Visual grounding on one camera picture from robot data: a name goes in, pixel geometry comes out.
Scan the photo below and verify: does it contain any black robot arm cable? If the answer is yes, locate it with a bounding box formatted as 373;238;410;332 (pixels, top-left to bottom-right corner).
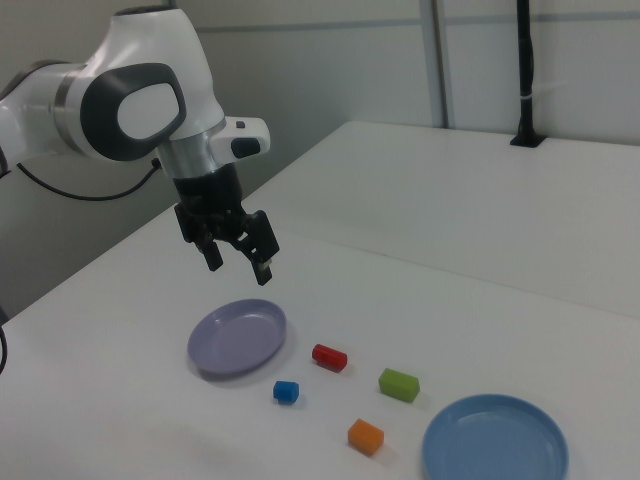
0;157;162;377

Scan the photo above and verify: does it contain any white cable tie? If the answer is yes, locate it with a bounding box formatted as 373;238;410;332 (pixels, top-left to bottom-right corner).
518;81;567;102

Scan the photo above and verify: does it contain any grey partition post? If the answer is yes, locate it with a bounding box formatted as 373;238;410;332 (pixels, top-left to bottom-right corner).
428;0;457;129

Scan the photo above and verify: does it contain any orange rectangular block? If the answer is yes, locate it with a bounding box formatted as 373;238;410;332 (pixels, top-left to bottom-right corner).
347;418;385;457

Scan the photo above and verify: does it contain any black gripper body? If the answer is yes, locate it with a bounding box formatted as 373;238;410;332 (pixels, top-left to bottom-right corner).
172;166;247;227

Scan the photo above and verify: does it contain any green rectangular block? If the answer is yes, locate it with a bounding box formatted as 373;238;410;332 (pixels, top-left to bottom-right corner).
378;368;421;403

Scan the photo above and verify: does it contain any black pole with base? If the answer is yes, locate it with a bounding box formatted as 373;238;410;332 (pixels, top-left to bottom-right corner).
509;0;547;149

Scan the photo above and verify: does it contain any small blue block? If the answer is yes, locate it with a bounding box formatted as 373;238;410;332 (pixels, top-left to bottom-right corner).
272;380;301;405

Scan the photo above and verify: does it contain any blue plate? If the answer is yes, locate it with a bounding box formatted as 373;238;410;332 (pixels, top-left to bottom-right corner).
421;393;570;480

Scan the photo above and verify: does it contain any red cylinder block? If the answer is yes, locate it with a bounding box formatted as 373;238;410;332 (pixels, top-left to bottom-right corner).
311;343;349;374

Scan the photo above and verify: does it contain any purple plate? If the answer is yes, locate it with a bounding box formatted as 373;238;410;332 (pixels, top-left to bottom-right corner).
187;298;289;379

